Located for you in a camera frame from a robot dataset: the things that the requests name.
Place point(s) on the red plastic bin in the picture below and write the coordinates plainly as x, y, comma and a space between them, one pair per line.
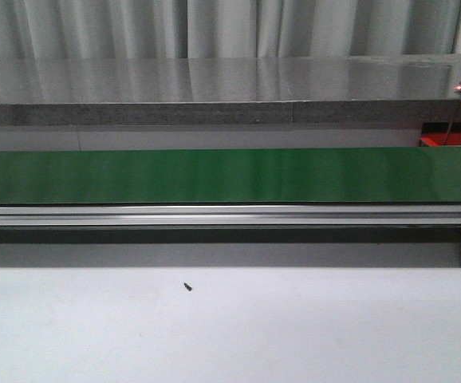
440, 134

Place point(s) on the green conveyor belt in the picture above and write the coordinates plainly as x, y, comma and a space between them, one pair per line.
278, 175

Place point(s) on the grey stone counter slab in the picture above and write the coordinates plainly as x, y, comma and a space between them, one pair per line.
181, 91

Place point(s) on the aluminium conveyor side rail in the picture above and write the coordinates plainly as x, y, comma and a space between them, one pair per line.
231, 215

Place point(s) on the grey pleated curtain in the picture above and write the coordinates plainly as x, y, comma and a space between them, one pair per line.
228, 29

